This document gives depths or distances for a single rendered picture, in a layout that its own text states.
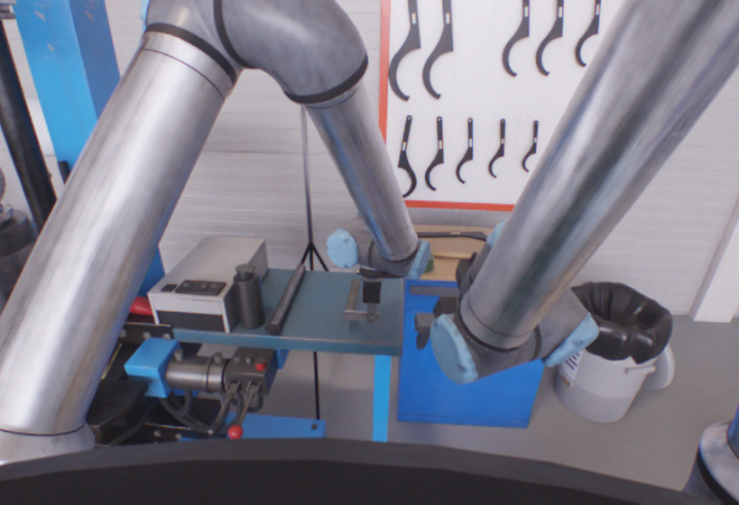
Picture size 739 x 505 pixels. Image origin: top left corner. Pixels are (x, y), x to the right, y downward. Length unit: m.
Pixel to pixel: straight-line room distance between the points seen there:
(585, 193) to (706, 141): 3.11
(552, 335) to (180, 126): 0.52
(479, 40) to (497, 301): 2.41
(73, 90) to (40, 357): 1.11
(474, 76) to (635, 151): 2.45
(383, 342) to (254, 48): 0.92
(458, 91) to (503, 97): 0.28
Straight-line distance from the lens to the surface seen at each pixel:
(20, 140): 1.59
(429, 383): 2.21
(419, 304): 1.89
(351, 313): 1.21
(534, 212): 0.38
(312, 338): 1.24
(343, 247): 0.92
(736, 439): 0.51
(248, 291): 1.23
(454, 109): 2.76
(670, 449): 2.80
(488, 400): 2.34
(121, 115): 0.50
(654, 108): 0.33
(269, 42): 0.49
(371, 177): 0.63
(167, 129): 0.49
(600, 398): 2.59
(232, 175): 3.11
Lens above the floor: 1.84
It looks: 27 degrees down
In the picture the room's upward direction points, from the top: 1 degrees clockwise
